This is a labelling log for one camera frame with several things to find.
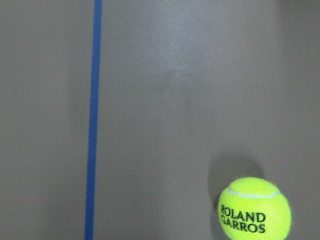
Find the brown paper table cover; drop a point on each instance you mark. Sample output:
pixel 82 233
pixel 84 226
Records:
pixel 193 94

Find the yellow tennis ball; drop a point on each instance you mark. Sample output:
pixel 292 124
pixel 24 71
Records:
pixel 252 208

